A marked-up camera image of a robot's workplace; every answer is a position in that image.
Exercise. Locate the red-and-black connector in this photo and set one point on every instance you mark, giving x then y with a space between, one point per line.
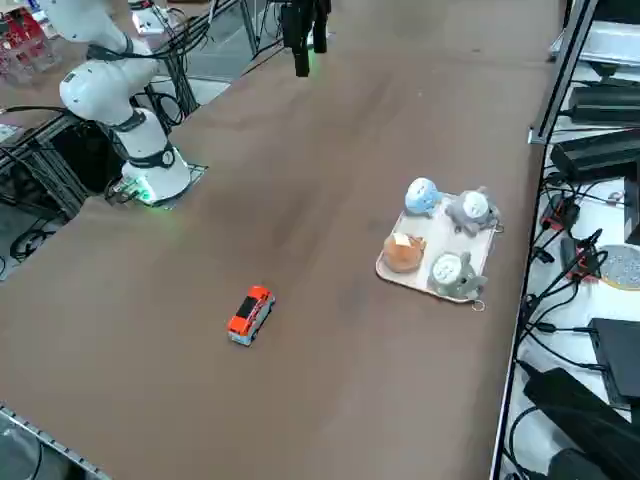
562 215
582 267

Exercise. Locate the black power adapter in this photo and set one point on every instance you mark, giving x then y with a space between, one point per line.
575 405

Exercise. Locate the green-grey plush toy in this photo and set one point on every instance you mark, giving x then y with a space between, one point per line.
450 272

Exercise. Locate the grey metal case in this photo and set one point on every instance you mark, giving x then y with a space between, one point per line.
610 42

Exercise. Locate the orange-and-blue toy bus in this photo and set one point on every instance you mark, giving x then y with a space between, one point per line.
250 312

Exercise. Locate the black power brick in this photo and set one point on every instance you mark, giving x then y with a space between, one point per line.
605 107
595 155

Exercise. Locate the grey plush with white face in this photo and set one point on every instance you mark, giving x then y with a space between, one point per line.
472 207

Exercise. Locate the flat black box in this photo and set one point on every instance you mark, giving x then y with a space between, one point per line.
620 360

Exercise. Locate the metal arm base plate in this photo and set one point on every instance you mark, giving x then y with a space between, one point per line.
199 170

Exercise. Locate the white socket box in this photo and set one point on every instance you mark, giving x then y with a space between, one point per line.
147 22

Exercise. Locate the aluminium table edge rail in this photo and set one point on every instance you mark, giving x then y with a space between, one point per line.
50 440

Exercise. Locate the black metal frame stand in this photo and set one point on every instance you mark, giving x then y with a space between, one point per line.
75 150

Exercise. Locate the slanted metal frame post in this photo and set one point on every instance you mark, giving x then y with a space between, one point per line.
562 75

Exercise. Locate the red printed boxes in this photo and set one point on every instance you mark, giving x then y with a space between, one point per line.
20 35

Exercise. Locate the beige plastic tray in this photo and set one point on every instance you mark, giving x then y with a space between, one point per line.
440 235

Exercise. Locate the round perforated disc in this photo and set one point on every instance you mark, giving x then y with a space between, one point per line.
625 267

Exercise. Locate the light blue plush toy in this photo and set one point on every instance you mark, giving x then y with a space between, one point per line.
422 196

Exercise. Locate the brown plush with white cap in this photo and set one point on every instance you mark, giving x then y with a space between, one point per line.
402 252

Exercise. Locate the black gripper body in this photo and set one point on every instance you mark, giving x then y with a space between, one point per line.
305 5

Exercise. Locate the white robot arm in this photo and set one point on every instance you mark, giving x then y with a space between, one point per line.
100 90

